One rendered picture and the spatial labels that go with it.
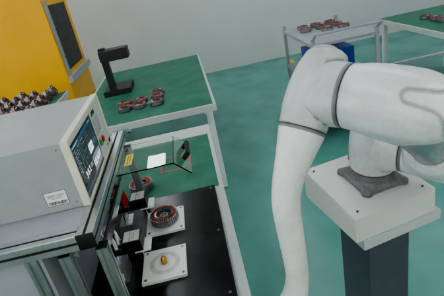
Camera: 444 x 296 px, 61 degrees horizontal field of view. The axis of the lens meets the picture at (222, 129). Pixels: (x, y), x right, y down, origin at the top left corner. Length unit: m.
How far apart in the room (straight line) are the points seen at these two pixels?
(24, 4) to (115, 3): 1.99
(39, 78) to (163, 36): 2.33
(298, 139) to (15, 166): 0.75
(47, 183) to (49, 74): 3.76
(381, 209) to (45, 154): 1.04
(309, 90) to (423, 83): 0.20
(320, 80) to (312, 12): 6.05
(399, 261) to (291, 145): 1.01
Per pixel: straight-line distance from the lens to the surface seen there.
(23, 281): 1.19
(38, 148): 1.10
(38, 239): 1.11
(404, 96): 0.70
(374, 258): 1.58
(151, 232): 1.53
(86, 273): 1.40
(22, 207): 1.21
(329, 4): 6.88
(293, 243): 0.85
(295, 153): 0.77
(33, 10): 4.76
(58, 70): 4.81
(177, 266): 1.34
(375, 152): 1.33
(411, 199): 1.43
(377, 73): 0.73
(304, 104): 0.76
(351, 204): 1.37
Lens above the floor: 1.66
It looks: 23 degrees down
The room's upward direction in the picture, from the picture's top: 12 degrees counter-clockwise
